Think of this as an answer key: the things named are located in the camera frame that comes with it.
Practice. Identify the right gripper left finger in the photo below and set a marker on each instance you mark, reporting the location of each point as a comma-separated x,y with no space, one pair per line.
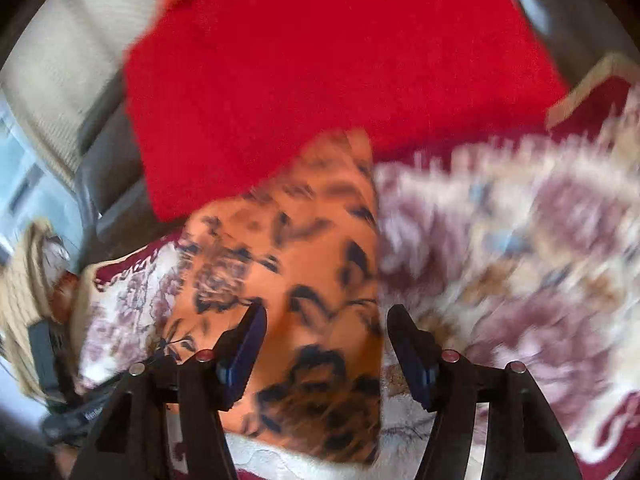
130,439

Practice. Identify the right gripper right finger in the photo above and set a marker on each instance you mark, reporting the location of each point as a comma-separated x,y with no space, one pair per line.
524,440

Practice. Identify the orange floral blouse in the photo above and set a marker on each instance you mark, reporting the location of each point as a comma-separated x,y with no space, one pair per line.
303,246

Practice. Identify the beige quilted cushion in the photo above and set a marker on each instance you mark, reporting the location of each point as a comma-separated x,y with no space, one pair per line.
35,285

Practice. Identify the floral plush blanket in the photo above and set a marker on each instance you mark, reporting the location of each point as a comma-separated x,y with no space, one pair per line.
523,253

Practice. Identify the cream dotted curtain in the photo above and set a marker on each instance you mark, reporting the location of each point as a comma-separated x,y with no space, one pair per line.
58,65

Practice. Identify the red folded garment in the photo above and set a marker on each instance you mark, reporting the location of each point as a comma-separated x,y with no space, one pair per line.
223,93

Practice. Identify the dark leather sofa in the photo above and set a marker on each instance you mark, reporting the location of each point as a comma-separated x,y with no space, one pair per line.
114,204

